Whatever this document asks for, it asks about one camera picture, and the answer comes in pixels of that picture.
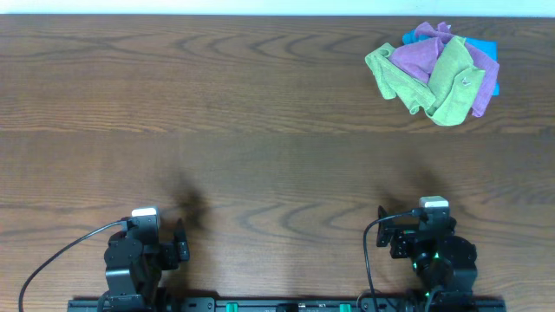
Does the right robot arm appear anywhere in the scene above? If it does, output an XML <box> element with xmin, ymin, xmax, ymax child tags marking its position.
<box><xmin>376</xmin><ymin>206</ymin><xmax>478</xmax><ymax>311</ymax></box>

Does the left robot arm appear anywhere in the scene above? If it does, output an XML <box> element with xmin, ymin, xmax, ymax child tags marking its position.
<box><xmin>95</xmin><ymin>216</ymin><xmax>190</xmax><ymax>312</ymax></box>

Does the blue cloth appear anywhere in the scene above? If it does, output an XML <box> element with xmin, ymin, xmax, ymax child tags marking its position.
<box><xmin>401</xmin><ymin>29</ymin><xmax>500</xmax><ymax>97</ymax></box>

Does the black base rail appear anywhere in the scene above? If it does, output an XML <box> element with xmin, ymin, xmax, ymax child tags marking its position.
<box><xmin>67</xmin><ymin>296</ymin><xmax>507</xmax><ymax>312</ymax></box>

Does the purple cloth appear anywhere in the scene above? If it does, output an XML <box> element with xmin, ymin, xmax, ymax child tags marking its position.
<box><xmin>388</xmin><ymin>21</ymin><xmax>500</xmax><ymax>119</ymax></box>

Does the light green cloth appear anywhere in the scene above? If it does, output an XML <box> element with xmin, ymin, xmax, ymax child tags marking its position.
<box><xmin>426</xmin><ymin>36</ymin><xmax>486</xmax><ymax>127</ymax></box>

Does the left black camera cable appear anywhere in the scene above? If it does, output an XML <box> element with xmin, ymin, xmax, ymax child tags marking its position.
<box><xmin>17</xmin><ymin>219</ymin><xmax>129</xmax><ymax>312</ymax></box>

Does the olive green cloth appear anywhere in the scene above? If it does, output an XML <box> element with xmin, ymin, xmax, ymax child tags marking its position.
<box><xmin>364</xmin><ymin>43</ymin><xmax>436</xmax><ymax>114</ymax></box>

